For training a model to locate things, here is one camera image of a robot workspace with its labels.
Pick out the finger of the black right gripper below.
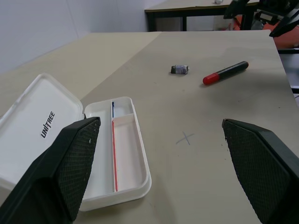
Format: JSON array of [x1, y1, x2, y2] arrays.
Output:
[[223, 0, 250, 20], [269, 9, 299, 37]]

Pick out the white Unitree pencil case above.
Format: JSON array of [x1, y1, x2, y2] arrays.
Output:
[[0, 72, 152, 212]]

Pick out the orange rounded object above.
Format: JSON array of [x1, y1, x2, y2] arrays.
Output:
[[219, 14, 299, 50]]

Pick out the beige table with black frame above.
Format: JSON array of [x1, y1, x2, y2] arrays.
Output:
[[144, 0, 260, 32]]

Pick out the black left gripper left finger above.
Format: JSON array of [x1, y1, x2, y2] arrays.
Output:
[[0, 116, 101, 224]]

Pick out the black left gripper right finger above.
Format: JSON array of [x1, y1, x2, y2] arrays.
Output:
[[221, 118, 299, 224]]

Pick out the black marker with red cap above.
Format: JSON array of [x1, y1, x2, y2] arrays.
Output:
[[202, 61, 249, 86]]

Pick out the small blue-grey eraser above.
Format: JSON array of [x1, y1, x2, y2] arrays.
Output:
[[170, 63, 190, 76]]

